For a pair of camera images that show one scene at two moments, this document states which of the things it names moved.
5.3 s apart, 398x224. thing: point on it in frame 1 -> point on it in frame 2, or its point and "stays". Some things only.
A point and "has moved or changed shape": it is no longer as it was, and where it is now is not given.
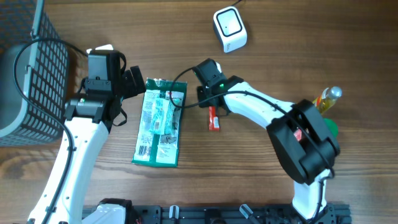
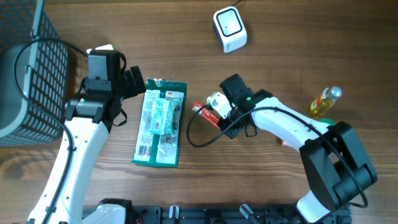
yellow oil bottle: [327, 98] stays
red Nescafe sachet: [213, 119] has moved or changed shape
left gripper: [134, 82] stays
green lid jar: [333, 127] stays
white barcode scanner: [230, 29] stays
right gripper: [201, 99] -> [232, 131]
